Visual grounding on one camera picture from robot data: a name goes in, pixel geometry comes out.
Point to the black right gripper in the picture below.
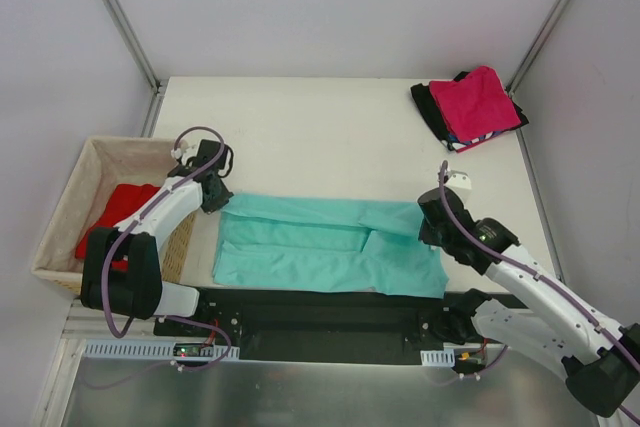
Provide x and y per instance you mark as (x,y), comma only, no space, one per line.
(430,235)

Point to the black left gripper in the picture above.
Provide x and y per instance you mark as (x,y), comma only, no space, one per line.
(217,193)

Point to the teal t shirt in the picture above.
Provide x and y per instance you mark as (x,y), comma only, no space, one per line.
(327,246)

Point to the patterned t shirt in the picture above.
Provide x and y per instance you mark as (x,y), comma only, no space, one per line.
(453,144)

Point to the wicker basket with cloth liner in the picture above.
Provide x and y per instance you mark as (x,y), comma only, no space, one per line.
(104,163)

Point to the pink t shirt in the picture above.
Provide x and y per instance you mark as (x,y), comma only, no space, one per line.
(475,105)

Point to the black t shirt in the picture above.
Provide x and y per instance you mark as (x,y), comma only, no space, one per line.
(432,116)

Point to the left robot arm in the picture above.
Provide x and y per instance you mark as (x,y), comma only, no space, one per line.
(122,264)

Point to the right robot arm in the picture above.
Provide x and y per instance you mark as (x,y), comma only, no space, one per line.
(595,356)

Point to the red t shirt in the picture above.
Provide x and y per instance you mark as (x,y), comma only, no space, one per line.
(124,201)

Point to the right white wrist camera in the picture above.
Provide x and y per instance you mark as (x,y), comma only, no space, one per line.
(460,183)

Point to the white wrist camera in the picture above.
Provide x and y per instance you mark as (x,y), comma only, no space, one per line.
(183,150)
(460,183)

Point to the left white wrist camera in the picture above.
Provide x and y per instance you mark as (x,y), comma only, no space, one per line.
(183,150)

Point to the right white cable duct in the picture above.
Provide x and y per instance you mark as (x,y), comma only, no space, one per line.
(444,358)

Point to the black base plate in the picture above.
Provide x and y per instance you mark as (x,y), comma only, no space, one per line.
(358,328)

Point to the aluminium rail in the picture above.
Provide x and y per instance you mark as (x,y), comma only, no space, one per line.
(84,323)

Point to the aluminium frame post left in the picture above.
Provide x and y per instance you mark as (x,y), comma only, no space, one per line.
(132,43)

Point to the aluminium frame post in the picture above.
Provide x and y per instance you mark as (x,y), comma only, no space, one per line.
(552,19)
(132,43)

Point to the aluminium frame post right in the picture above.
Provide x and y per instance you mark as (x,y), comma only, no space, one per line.
(552,19)

